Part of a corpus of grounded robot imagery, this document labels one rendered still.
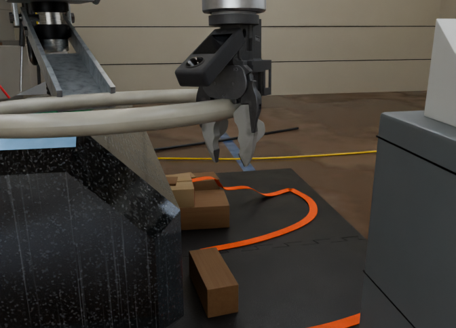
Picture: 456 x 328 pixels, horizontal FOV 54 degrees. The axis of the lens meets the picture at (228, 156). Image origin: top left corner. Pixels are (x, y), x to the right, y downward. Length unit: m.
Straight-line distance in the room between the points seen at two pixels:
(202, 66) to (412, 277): 0.69
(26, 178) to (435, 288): 0.90
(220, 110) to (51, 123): 0.22
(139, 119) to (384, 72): 7.02
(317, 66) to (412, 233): 6.05
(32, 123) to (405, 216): 0.78
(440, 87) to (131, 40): 5.66
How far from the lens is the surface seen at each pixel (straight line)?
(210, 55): 0.58
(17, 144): 1.14
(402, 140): 1.03
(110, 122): 0.54
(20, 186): 1.11
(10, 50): 4.37
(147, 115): 0.55
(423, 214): 0.99
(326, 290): 1.92
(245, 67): 0.62
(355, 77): 7.27
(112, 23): 6.46
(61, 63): 1.26
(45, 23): 1.39
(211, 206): 2.32
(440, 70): 1.05
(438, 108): 1.05
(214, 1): 0.62
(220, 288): 1.68
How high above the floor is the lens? 1.05
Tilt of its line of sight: 17 degrees down
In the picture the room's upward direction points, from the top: straight up
